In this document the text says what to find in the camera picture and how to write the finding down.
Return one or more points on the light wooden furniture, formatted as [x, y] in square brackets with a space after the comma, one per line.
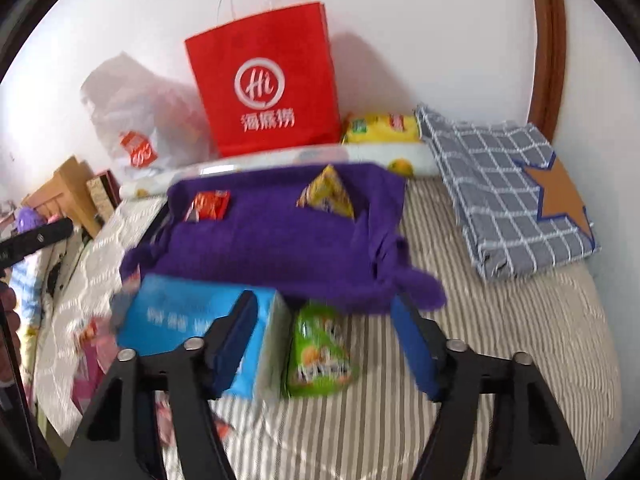
[70, 180]

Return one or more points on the orange pink snack packet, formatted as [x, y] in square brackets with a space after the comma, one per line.
[87, 332]

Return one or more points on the red white snack packet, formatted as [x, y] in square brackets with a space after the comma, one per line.
[207, 206]

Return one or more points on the purple towel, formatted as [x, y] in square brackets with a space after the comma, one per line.
[275, 245]

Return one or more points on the blue tissue pack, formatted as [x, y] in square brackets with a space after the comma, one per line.
[175, 315]

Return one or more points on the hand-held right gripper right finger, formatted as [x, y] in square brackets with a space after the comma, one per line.
[415, 345]

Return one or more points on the white plastic shopping bag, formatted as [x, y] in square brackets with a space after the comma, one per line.
[125, 105]

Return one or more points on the purple plush toy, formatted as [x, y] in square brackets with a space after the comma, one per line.
[27, 220]

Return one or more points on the brown wooden headboard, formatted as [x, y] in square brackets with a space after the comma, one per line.
[547, 35]

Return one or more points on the white fruit print pillow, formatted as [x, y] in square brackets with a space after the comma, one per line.
[370, 155]

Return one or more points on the yellow triangular snack packet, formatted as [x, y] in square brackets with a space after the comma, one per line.
[327, 192]

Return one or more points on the patterned box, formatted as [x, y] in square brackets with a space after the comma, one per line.
[102, 195]

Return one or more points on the green snack packet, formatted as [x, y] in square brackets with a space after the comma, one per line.
[317, 355]

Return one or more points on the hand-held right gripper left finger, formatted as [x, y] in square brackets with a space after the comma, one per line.
[235, 345]

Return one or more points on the yellow snack pack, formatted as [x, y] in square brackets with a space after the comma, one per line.
[380, 130]

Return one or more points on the red paper shopping bag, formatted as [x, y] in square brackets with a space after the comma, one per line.
[260, 85]

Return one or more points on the small pink snack packet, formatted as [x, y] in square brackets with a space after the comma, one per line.
[92, 375]

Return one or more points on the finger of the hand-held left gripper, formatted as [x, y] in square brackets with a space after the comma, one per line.
[40, 237]

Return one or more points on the person's left hand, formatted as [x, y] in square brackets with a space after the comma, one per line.
[7, 330]

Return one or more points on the grey checkered folded quilt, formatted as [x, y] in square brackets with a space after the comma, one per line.
[490, 185]

